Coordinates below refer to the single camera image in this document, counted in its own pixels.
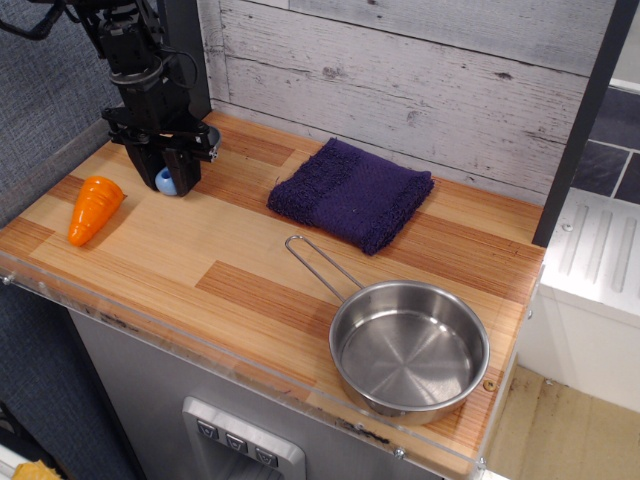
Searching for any purple folded towel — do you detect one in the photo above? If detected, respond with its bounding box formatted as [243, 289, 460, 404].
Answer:
[267, 138, 434, 256]

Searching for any stainless steel pan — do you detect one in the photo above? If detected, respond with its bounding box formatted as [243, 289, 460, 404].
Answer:
[284, 235, 492, 427]

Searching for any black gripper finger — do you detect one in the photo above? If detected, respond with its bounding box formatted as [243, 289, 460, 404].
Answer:
[127, 145, 165, 189]
[162, 149, 201, 197]

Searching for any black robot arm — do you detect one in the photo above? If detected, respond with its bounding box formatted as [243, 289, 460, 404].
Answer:
[1, 1, 221, 197]

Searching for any yellow object at corner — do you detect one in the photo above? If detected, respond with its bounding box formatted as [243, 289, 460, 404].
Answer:
[11, 461, 62, 480]

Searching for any dark right support post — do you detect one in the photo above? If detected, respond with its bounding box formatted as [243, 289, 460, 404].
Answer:
[532, 0, 639, 247]

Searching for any orange plastic carrot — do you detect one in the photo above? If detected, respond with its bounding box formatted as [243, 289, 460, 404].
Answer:
[68, 176, 125, 246]

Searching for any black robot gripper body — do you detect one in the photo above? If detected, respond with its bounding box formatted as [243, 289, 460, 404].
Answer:
[102, 75, 220, 162]

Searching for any grey dispenser button panel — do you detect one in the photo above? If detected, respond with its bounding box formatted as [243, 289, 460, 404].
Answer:
[182, 396, 307, 479]

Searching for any white toy sink unit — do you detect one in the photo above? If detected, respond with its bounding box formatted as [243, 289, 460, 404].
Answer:
[516, 189, 639, 411]

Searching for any dark left support post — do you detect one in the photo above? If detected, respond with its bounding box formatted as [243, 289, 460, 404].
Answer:
[156, 0, 211, 119]

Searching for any blue handled grey spoon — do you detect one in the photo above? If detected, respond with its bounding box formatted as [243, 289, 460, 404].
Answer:
[155, 124, 222, 197]

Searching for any clear acrylic edge guard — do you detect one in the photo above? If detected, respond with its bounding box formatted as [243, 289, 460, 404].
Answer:
[1, 253, 488, 479]

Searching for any dark support post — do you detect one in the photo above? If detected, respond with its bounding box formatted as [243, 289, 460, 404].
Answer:
[532, 0, 639, 247]
[156, 0, 211, 119]

